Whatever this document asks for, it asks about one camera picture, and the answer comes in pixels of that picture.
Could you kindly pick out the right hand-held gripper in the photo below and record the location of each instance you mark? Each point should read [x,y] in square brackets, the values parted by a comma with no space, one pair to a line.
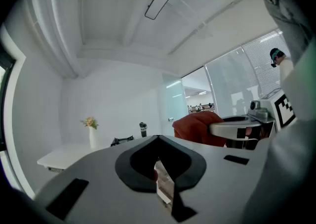
[284,109]

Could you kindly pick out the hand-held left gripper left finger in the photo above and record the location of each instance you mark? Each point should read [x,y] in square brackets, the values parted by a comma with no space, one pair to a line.
[98,168]

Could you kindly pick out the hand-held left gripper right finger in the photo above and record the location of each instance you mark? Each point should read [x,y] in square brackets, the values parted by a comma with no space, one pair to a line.
[217,181]

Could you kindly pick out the reddish brown cloth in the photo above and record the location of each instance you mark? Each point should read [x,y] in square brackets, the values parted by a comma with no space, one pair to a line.
[195,129]

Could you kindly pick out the black and white portable gas stove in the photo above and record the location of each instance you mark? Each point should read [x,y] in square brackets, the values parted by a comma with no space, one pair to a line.
[122,141]

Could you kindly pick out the white ribbed vase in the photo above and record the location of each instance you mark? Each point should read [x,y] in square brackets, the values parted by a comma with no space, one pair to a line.
[93,139]

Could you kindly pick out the glass partition panel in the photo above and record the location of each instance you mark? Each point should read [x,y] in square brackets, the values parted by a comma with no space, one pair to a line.
[229,82]

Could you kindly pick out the desk control panel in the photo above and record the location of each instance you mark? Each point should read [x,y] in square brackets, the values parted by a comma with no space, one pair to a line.
[54,169]

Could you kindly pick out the yellow flower bouquet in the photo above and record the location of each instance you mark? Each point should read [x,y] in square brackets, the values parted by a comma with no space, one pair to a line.
[90,121]

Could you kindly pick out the black bottle with white label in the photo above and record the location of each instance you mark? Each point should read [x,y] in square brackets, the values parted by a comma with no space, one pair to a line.
[143,130]

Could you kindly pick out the frosted glass door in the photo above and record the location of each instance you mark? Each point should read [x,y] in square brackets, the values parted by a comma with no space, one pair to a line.
[172,99]

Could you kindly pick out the black-framed window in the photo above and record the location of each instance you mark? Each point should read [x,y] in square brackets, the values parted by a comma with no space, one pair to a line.
[6,99]

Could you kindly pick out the person's grey shirt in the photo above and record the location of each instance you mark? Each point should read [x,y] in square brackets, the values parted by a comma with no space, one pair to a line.
[288,13]

